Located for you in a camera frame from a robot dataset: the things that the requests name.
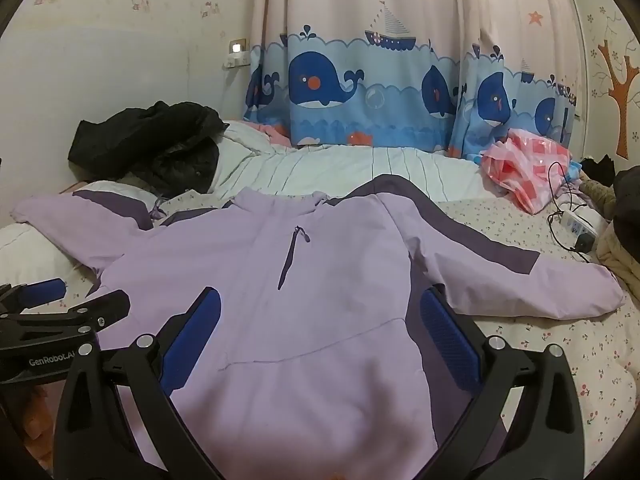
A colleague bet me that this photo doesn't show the dark clothing pile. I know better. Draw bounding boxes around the dark clothing pile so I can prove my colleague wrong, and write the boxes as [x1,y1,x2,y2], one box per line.
[581,154,640,261]

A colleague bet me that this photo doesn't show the white wall socket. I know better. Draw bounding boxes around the white wall socket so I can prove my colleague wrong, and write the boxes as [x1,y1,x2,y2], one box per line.
[223,37,251,69]

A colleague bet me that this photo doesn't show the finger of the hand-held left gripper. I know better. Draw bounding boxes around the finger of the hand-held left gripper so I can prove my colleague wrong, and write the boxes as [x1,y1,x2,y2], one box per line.
[0,288,132,334]
[0,277,68,314]

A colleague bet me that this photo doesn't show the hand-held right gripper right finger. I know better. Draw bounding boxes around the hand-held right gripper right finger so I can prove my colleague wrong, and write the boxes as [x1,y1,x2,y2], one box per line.
[419,284,587,480]

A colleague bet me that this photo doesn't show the brown knitted cloth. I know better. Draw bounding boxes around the brown knitted cloth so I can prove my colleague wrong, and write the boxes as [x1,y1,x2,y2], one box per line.
[579,176,619,222]

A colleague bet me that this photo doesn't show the pink checked plastic bag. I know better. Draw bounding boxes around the pink checked plastic bag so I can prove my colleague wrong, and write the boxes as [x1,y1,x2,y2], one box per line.
[479,128,583,215]

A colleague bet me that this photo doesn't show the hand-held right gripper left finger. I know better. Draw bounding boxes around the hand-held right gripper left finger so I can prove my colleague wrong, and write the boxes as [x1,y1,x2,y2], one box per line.
[52,286,223,480]

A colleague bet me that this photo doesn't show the whale print curtain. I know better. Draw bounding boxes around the whale print curtain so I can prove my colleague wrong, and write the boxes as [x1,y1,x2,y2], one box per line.
[242,0,583,160]

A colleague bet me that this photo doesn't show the beige padded cloth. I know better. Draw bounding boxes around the beige padded cloth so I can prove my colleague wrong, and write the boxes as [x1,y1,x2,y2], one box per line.
[597,224,640,307]

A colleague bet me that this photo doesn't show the lilac and purple jacket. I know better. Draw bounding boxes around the lilac and purple jacket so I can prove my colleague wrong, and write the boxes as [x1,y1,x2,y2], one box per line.
[12,174,626,480]

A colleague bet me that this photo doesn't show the black puffer jacket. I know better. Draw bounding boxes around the black puffer jacket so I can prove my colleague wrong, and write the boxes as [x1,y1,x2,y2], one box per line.
[67,101,231,196]

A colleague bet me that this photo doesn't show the white striped quilt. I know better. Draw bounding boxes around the white striped quilt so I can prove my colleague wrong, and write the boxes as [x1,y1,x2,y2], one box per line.
[207,120,493,204]

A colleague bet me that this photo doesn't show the white power strip with cables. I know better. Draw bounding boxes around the white power strip with cables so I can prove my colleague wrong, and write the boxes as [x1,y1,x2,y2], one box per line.
[546,161,608,266]

